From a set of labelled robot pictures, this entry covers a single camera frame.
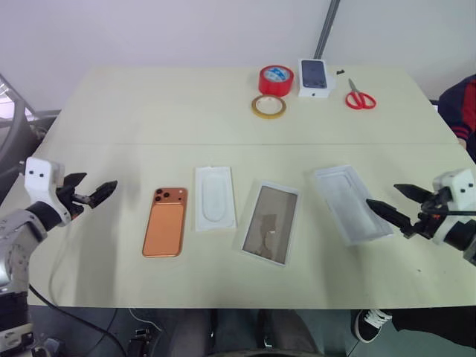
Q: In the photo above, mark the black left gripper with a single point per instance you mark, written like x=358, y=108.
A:
x=74, y=201

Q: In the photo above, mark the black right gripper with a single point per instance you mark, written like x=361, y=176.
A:
x=431, y=215

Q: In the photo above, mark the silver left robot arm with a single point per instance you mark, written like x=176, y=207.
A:
x=18, y=227

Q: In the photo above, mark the white plastic tray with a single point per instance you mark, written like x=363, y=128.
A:
x=349, y=201

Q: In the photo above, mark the white box, dark phone print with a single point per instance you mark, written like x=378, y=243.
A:
x=314, y=74

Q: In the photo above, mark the orange smartphone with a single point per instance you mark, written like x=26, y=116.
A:
x=164, y=227

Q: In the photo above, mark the person in dark red-striped jacket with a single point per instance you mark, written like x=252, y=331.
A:
x=459, y=108

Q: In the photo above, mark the black and white sneaker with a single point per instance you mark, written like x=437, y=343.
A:
x=370, y=325

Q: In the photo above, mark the white moulded insert tray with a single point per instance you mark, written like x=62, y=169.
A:
x=215, y=201

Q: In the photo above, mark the screen protector in sleeve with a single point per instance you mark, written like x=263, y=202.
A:
x=269, y=223

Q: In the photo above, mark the small black device under table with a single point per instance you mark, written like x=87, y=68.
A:
x=141, y=342

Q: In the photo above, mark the thin yellow tape roll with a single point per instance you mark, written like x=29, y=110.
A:
x=256, y=111

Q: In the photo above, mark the red tape roll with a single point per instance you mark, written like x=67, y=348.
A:
x=276, y=83

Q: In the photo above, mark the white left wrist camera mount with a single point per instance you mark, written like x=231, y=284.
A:
x=39, y=175

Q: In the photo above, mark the grey metal frame chair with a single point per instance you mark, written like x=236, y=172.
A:
x=15, y=111

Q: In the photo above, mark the grey aluminium profile rail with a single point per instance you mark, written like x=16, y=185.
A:
x=327, y=26

